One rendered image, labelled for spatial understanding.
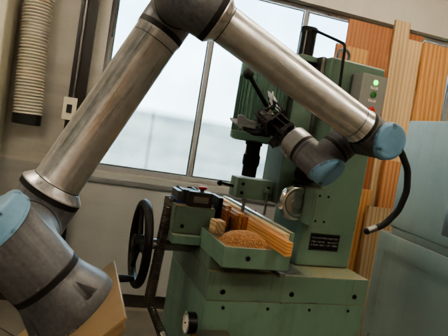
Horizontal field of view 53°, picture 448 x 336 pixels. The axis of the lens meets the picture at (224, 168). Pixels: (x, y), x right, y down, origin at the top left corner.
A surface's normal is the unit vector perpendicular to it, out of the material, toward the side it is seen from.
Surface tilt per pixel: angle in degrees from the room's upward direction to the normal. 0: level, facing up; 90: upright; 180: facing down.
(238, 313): 90
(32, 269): 82
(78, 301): 58
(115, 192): 90
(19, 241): 73
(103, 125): 98
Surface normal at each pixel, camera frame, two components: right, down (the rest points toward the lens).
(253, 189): 0.33, 0.12
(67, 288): 0.42, -0.46
